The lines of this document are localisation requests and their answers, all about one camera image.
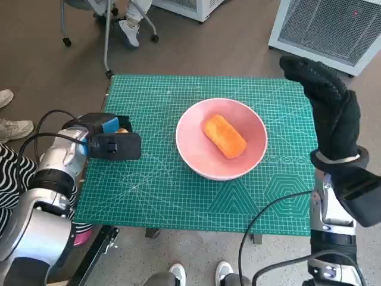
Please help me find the pink bowl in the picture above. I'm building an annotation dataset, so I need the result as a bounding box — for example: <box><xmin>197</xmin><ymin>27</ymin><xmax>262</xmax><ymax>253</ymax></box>
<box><xmin>175</xmin><ymin>98</ymin><xmax>268</xmax><ymax>181</ymax></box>

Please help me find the black metal frame rail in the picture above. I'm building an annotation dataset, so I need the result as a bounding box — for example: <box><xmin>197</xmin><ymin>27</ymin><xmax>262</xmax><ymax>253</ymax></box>
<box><xmin>70</xmin><ymin>225</ymin><xmax>121</xmax><ymax>286</ymax></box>

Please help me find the person's beige shoe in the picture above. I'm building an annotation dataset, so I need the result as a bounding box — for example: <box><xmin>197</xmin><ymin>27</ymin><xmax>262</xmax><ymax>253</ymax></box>
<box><xmin>0</xmin><ymin>89</ymin><xmax>15</xmax><ymax>110</ymax></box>
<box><xmin>0</xmin><ymin>119</ymin><xmax>35</xmax><ymax>144</ymax></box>

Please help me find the grey leg with white shoe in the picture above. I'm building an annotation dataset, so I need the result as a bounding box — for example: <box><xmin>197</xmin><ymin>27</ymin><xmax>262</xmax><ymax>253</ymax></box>
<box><xmin>147</xmin><ymin>263</ymin><xmax>187</xmax><ymax>286</ymax></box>
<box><xmin>216</xmin><ymin>261</ymin><xmax>251</xmax><ymax>286</ymax></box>

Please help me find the seated person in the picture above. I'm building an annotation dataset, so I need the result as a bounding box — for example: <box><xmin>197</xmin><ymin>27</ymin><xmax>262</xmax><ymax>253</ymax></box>
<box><xmin>114</xmin><ymin>0</ymin><xmax>154</xmax><ymax>50</ymax></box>

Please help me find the white appliance with glass front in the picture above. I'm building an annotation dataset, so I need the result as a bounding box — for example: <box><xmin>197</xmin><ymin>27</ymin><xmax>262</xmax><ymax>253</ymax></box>
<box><xmin>153</xmin><ymin>0</ymin><xmax>229</xmax><ymax>23</ymax></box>

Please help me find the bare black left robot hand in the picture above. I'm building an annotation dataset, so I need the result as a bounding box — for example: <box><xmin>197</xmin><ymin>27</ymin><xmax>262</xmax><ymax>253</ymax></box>
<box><xmin>88</xmin><ymin>113</ymin><xmax>133</xmax><ymax>136</ymax></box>

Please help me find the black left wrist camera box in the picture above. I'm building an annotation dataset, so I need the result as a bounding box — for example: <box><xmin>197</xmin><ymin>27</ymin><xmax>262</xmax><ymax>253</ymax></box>
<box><xmin>89</xmin><ymin>132</ymin><xmax>142</xmax><ymax>161</ymax></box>

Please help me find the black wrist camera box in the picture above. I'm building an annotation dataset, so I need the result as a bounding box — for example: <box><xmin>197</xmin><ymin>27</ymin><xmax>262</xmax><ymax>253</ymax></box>
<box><xmin>89</xmin><ymin>132</ymin><xmax>142</xmax><ymax>161</ymax></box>
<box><xmin>329</xmin><ymin>169</ymin><xmax>381</xmax><ymax>228</ymax></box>

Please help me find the grey metal leg pole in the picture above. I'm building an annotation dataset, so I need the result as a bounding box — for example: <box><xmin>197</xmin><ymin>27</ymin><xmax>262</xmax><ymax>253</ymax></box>
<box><xmin>102</xmin><ymin>0</ymin><xmax>114</xmax><ymax>79</ymax></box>

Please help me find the green cutting mat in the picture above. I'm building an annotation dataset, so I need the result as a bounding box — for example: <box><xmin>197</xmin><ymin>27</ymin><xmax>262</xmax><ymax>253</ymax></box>
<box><xmin>73</xmin><ymin>74</ymin><xmax>319</xmax><ymax>237</ymax></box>

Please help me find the long orange toy bread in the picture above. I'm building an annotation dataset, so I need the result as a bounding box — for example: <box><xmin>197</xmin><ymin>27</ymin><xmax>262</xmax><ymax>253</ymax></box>
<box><xmin>203</xmin><ymin>114</ymin><xmax>248</xmax><ymax>160</ymax></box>

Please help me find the white mesh-front cabinet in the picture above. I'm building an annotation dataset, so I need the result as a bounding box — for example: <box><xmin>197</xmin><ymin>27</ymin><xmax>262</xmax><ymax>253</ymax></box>
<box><xmin>267</xmin><ymin>0</ymin><xmax>381</xmax><ymax>77</ymax></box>

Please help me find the person in striped clothing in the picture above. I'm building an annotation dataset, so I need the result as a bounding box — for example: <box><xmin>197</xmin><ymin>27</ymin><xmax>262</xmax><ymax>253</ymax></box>
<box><xmin>0</xmin><ymin>142</ymin><xmax>95</xmax><ymax>247</ymax></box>

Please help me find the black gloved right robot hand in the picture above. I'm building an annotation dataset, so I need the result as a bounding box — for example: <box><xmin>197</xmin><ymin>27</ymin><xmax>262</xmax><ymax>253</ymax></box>
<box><xmin>279</xmin><ymin>55</ymin><xmax>361</xmax><ymax>162</ymax></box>

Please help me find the long black robot cable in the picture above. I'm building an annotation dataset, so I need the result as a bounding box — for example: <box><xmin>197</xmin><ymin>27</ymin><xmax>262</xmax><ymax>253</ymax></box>
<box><xmin>238</xmin><ymin>190</ymin><xmax>313</xmax><ymax>286</ymax></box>

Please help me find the grey wheeled chair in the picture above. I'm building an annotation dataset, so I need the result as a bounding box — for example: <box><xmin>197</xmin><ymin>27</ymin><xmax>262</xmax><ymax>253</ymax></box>
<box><xmin>61</xmin><ymin>0</ymin><xmax>160</xmax><ymax>48</ymax></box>

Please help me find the black right elbow cable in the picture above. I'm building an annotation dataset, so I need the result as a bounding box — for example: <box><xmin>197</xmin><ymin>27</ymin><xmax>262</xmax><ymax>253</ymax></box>
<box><xmin>252</xmin><ymin>250</ymin><xmax>367</xmax><ymax>286</ymax></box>

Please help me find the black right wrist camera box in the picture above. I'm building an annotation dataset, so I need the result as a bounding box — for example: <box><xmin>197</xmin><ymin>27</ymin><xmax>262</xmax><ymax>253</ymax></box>
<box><xmin>329</xmin><ymin>169</ymin><xmax>381</xmax><ymax>228</ymax></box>

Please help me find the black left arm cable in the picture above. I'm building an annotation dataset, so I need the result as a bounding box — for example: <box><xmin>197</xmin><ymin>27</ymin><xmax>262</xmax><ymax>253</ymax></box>
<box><xmin>16</xmin><ymin>109</ymin><xmax>90</xmax><ymax>185</ymax></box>

